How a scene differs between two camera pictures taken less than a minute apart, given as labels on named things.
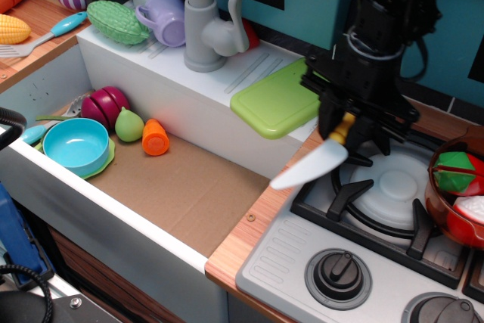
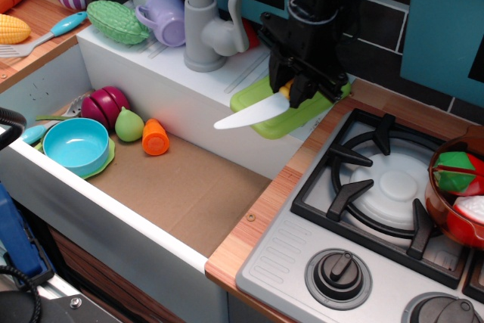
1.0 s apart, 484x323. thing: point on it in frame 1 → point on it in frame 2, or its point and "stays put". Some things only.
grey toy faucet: (208, 38) stays put
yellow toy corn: (12, 30) stays put
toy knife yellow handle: (340, 133) → (262, 109)
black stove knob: (338, 279) stays put
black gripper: (360, 78) → (311, 48)
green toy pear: (128, 126) stays put
